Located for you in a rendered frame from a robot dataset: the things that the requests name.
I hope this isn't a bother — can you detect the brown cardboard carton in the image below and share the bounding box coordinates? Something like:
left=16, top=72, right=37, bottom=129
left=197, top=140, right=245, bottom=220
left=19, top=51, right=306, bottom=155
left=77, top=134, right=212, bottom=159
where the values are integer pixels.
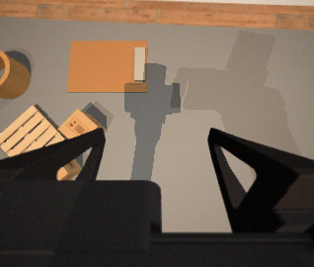
left=59, top=109, right=107, bottom=139

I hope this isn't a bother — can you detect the brown cylinder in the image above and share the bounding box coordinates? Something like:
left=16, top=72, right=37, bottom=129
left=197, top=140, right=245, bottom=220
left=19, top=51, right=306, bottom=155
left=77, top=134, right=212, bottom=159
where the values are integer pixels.
left=0, top=50, right=31, bottom=99

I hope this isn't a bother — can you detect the small wooden pallet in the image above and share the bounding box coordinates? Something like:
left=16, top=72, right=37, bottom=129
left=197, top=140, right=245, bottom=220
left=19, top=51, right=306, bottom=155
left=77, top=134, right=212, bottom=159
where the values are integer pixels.
left=0, top=105, right=67, bottom=156

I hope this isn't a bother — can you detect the tan cardboard carton with label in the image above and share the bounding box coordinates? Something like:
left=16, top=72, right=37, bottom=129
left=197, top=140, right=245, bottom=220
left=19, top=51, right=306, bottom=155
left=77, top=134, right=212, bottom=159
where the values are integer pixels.
left=57, top=159, right=82, bottom=180

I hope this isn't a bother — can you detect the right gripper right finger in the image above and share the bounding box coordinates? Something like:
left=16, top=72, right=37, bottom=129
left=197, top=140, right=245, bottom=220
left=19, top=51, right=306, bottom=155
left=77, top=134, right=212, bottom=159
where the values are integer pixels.
left=207, top=128, right=314, bottom=232

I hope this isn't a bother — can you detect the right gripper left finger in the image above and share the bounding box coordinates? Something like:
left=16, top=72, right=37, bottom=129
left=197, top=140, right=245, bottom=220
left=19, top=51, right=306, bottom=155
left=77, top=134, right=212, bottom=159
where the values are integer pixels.
left=0, top=128, right=106, bottom=180

